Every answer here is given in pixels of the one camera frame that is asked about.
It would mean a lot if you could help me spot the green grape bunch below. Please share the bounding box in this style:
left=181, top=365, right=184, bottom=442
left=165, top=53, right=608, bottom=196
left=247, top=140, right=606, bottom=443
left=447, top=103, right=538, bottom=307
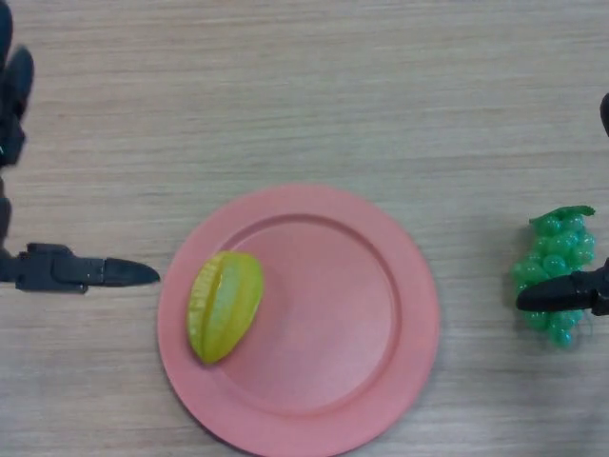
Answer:
left=510, top=205, right=598, bottom=349

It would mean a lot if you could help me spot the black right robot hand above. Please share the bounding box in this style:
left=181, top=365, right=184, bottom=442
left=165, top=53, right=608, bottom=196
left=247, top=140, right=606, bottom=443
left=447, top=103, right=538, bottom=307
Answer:
left=516, top=92, right=609, bottom=318

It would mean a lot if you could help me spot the pink round plate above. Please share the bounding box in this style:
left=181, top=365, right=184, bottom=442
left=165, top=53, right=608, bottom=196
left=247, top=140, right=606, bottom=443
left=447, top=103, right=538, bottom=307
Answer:
left=156, top=184, right=442, bottom=432

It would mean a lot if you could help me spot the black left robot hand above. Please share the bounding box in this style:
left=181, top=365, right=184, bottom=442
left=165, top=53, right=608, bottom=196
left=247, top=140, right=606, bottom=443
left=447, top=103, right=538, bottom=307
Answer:
left=0, top=0, right=162, bottom=296

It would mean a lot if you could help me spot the yellow starfruit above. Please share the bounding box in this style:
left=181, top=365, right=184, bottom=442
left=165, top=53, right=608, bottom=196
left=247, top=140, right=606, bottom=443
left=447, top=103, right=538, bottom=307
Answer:
left=185, top=250, right=265, bottom=368

